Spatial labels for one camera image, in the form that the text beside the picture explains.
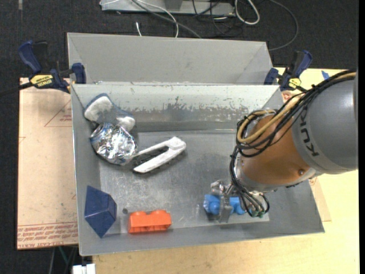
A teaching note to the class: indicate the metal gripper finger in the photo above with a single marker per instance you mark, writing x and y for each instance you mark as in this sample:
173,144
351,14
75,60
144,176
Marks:
228,211
217,187

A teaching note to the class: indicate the light blue toy figure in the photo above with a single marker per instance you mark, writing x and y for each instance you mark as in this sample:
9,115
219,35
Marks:
211,205

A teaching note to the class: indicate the orange toy brick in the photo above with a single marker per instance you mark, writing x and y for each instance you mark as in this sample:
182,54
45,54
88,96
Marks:
148,221

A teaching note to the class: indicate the crushed silver can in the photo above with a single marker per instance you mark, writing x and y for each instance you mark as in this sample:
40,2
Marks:
114,145

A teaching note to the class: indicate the dark blue wedge block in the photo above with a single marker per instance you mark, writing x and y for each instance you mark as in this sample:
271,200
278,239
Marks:
99,210

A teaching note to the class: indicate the grey metal bin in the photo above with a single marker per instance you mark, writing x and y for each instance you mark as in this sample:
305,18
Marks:
182,67

